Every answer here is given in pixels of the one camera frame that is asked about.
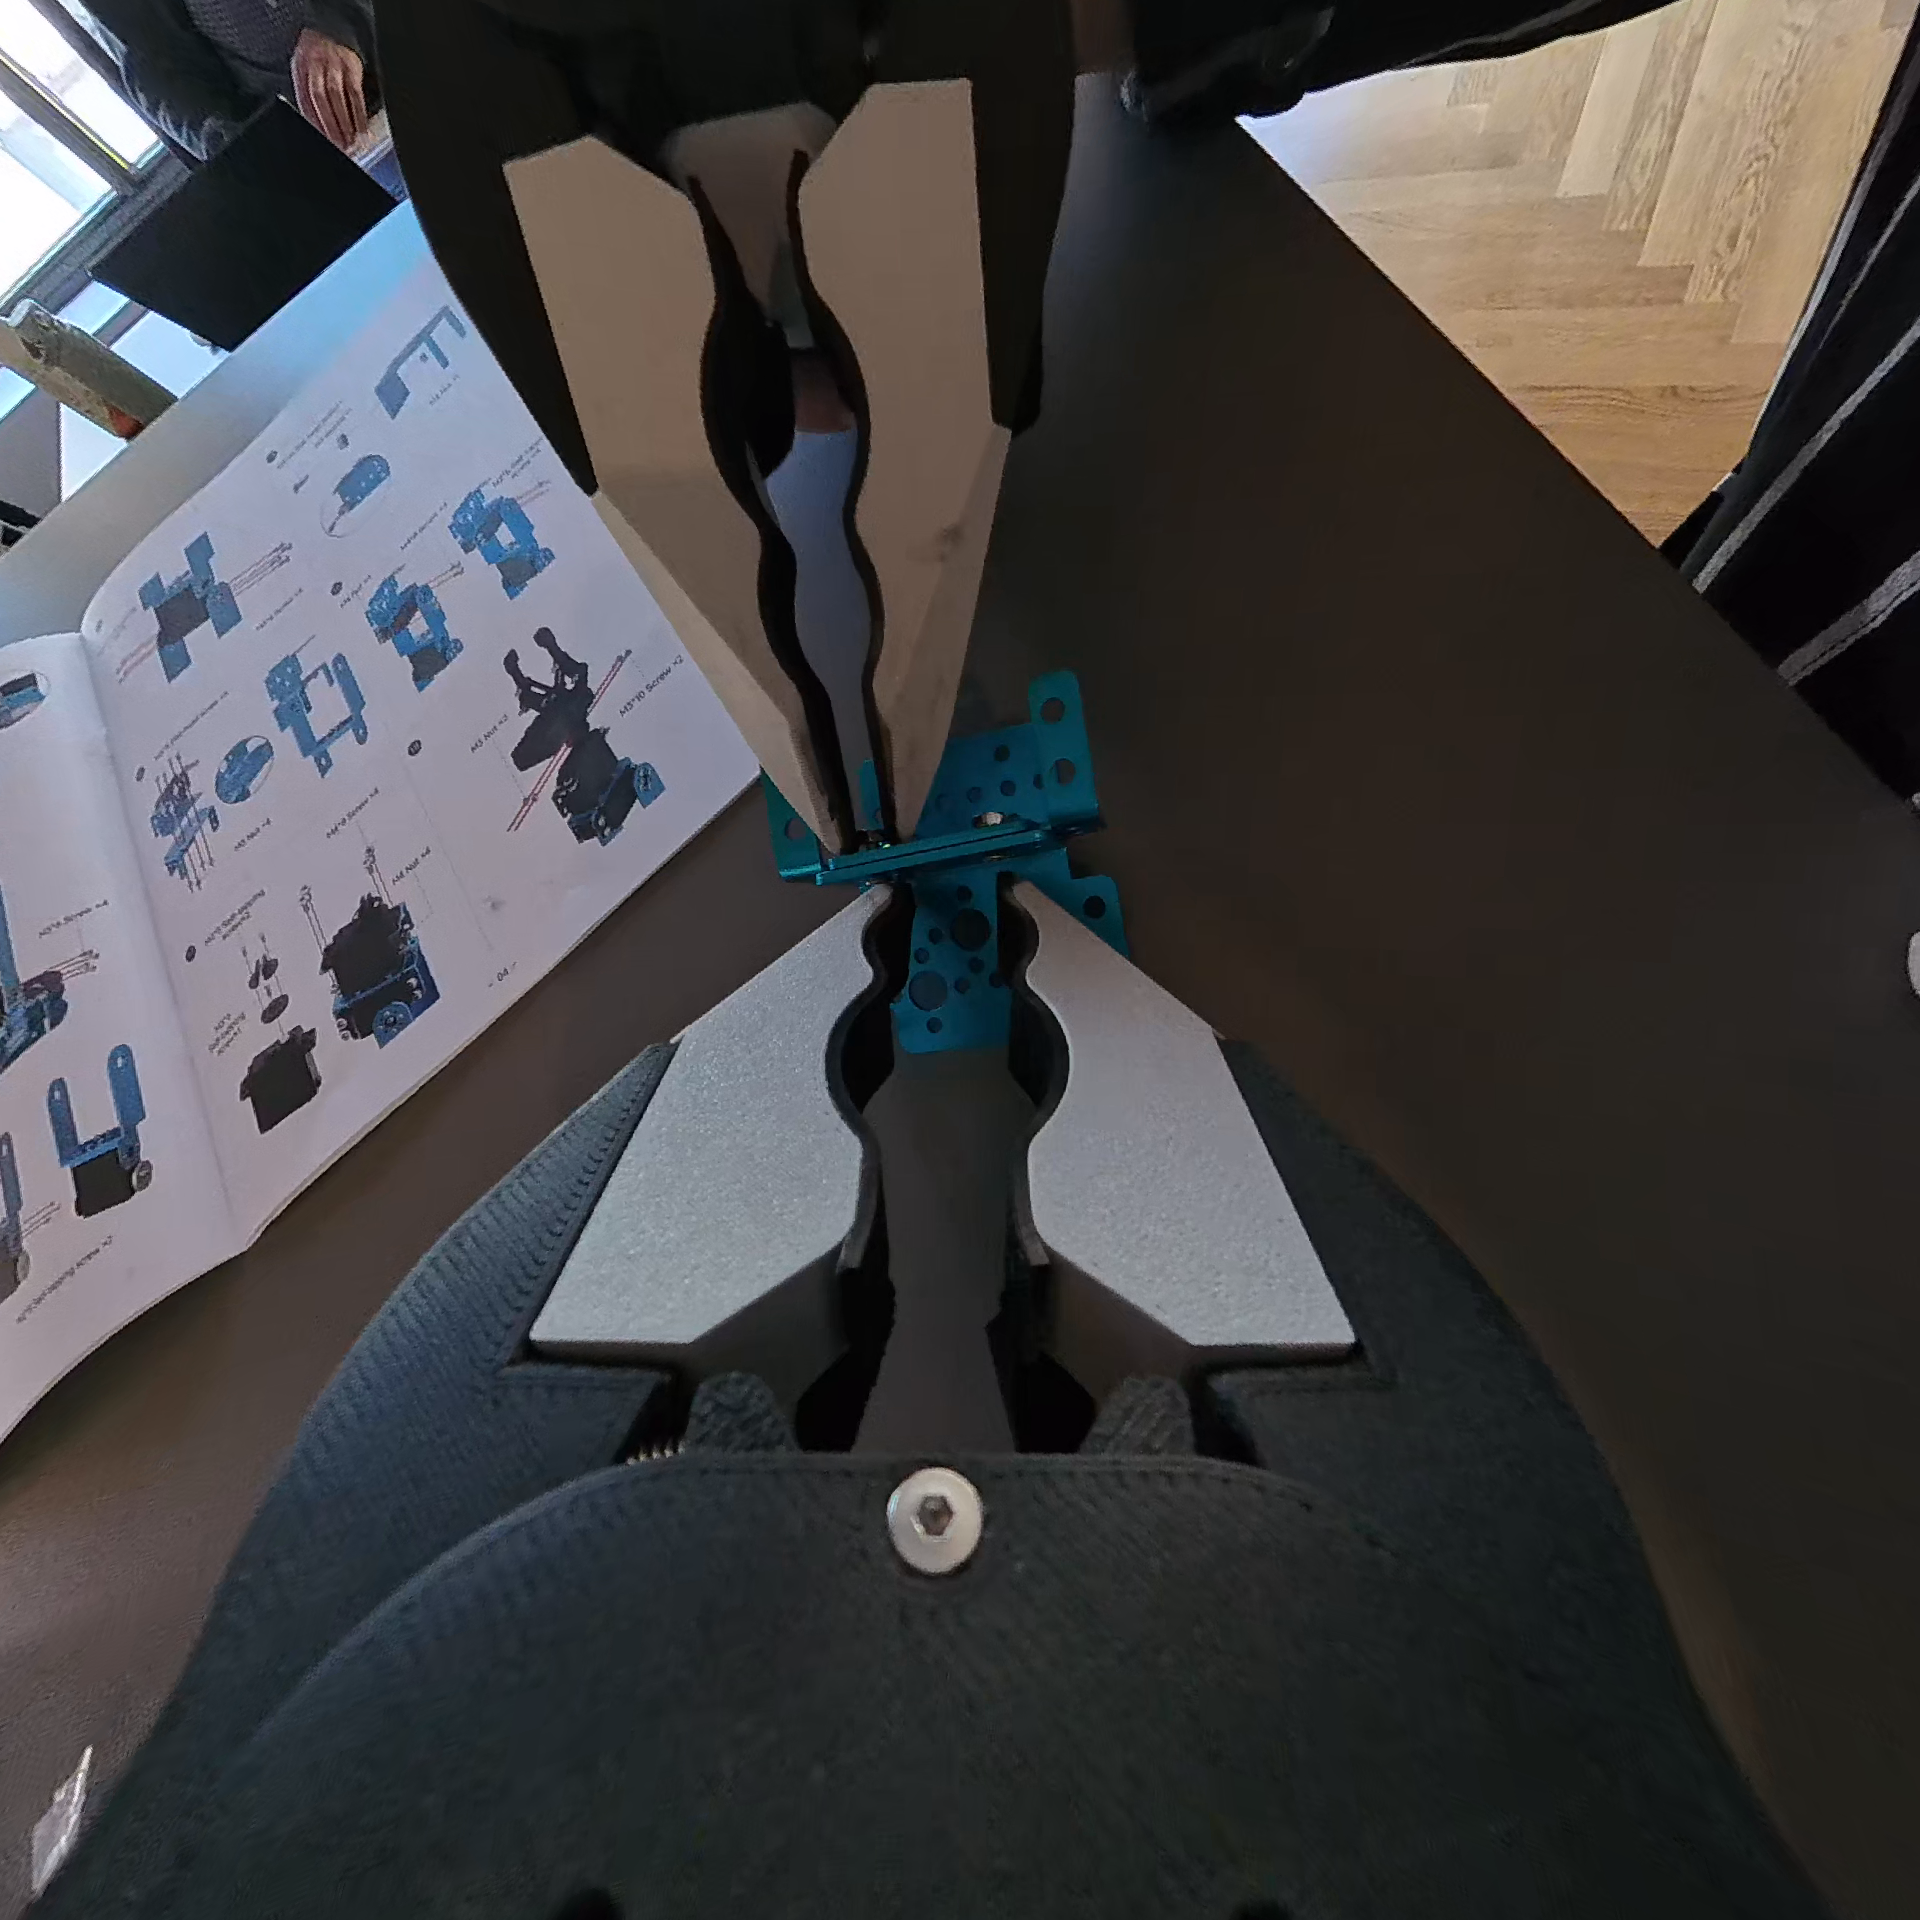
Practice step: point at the black striped jacket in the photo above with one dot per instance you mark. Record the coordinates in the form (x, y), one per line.
(1828, 525)

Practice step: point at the dark grey desk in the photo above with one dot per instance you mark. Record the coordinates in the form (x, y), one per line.
(1425, 751)

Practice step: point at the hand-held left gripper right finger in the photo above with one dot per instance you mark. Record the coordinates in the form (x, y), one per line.
(1185, 1200)

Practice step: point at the white instruction manual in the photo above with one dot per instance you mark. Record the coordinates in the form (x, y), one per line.
(451, 901)

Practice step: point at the pale hand tool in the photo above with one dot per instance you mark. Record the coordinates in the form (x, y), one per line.
(76, 359)

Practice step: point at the blue metal bracket assembly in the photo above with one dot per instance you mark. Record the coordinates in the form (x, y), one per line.
(961, 983)

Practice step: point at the window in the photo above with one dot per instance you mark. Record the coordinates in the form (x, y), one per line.
(60, 136)

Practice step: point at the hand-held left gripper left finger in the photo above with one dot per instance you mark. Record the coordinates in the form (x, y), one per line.
(705, 1200)

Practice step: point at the crumpled clear bag of screws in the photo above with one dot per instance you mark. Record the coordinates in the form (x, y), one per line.
(60, 1822)

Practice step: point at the person's right hand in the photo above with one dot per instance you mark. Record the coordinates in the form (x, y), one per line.
(822, 393)

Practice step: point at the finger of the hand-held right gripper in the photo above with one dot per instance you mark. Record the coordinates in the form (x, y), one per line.
(930, 329)
(628, 345)

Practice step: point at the black flat panel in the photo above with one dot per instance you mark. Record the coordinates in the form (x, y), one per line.
(240, 224)

